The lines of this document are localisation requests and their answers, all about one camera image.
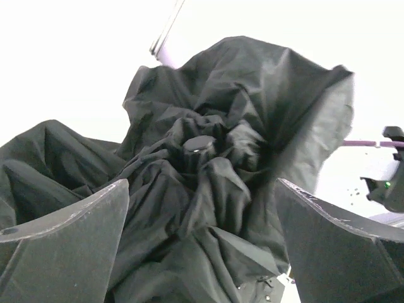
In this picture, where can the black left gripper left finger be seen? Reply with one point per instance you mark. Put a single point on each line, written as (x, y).
(68, 255)

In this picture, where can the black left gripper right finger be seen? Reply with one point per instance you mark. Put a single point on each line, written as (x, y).
(336, 255)

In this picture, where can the black folding umbrella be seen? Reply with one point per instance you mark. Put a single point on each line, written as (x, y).
(205, 145)

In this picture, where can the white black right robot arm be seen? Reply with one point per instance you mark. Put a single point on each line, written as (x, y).
(388, 191)

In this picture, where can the right aluminium frame post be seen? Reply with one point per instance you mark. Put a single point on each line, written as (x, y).
(159, 42)

